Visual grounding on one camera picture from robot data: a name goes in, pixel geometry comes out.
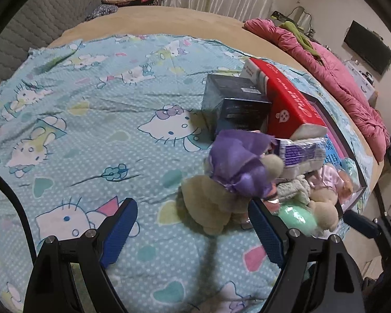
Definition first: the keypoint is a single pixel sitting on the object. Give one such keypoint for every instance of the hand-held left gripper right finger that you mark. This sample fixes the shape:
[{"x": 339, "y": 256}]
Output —
[{"x": 267, "y": 234}]

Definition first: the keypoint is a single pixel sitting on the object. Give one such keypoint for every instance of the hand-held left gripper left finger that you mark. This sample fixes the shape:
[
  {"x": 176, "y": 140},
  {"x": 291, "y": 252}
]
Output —
[{"x": 119, "y": 231}]

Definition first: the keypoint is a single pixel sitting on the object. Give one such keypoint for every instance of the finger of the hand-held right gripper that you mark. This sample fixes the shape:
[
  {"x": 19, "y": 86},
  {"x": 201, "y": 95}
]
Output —
[{"x": 361, "y": 223}]

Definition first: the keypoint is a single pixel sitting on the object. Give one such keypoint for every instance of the beige plush toy purple dress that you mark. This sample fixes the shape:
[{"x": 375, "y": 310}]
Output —
[{"x": 238, "y": 163}]

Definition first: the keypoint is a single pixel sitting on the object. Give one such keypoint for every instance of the green plush toy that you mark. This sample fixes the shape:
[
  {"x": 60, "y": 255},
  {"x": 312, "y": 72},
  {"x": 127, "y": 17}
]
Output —
[{"x": 296, "y": 218}]

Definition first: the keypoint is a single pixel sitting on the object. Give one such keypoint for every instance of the grey knitted cloth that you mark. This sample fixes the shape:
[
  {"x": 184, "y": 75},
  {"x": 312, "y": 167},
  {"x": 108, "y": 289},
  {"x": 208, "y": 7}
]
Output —
[{"x": 293, "y": 187}]

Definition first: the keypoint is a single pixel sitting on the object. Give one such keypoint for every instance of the doll in pink dress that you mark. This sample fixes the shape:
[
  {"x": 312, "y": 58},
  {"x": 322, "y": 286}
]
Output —
[{"x": 332, "y": 177}]

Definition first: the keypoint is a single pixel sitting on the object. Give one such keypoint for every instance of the blue printed packet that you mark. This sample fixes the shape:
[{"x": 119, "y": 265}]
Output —
[{"x": 333, "y": 156}]

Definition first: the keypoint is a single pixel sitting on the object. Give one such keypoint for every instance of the purple label tissue roll pack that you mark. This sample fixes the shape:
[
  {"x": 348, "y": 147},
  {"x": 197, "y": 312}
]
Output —
[{"x": 299, "y": 156}]

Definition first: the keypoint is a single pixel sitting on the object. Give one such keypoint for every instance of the blue cartoon cat printed blanket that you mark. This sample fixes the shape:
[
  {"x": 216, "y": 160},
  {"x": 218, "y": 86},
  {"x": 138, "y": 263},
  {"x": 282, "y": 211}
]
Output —
[{"x": 84, "y": 137}]

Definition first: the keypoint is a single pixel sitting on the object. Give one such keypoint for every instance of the red and white tissue pack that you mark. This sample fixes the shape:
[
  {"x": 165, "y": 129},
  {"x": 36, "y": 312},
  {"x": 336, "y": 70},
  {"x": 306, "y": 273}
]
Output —
[{"x": 290, "y": 104}]

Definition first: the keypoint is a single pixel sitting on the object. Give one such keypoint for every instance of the dark blue box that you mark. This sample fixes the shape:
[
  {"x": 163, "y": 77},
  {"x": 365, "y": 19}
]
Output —
[{"x": 234, "y": 104}]

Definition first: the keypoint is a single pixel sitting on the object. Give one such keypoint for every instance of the pink comforter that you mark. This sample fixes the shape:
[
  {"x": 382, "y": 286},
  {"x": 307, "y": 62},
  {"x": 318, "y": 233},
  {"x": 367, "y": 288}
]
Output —
[{"x": 345, "y": 84}]

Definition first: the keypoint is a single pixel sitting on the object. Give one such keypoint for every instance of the white cabinet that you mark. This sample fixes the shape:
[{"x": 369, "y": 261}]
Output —
[{"x": 361, "y": 80}]

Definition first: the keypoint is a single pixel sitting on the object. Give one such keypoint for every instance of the green cloth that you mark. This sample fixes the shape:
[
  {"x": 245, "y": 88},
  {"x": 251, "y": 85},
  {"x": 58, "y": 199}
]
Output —
[{"x": 301, "y": 37}]

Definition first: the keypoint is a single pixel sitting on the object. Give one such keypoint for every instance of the small black box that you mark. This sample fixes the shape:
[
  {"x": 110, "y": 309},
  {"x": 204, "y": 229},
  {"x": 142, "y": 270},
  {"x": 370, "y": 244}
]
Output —
[{"x": 278, "y": 15}]

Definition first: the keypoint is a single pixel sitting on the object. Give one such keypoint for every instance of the dark patterned cloth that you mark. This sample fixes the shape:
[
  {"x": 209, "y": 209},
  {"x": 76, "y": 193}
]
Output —
[{"x": 99, "y": 12}]

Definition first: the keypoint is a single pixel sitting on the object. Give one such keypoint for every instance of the beige bed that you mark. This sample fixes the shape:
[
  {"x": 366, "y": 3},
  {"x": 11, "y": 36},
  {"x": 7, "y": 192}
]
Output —
[{"x": 182, "y": 19}]

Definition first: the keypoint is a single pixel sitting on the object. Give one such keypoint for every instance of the grey quilted headboard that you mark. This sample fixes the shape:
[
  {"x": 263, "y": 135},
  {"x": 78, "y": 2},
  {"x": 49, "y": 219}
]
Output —
[{"x": 52, "y": 9}]

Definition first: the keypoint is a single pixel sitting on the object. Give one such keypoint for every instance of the black wall television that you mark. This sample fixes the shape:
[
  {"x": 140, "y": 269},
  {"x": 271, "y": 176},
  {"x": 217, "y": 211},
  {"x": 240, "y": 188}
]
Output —
[{"x": 368, "y": 47}]

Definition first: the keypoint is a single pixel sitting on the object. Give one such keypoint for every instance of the wavy wall mirror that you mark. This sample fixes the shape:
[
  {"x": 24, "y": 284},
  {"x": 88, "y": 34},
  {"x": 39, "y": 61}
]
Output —
[{"x": 301, "y": 16}]

